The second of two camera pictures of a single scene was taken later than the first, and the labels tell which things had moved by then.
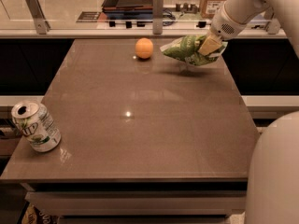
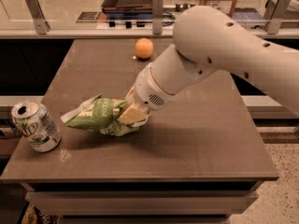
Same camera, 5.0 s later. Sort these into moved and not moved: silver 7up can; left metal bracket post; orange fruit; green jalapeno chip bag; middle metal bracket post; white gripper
Moved: white gripper; green jalapeno chip bag
Not moved: middle metal bracket post; silver 7up can; orange fruit; left metal bracket post
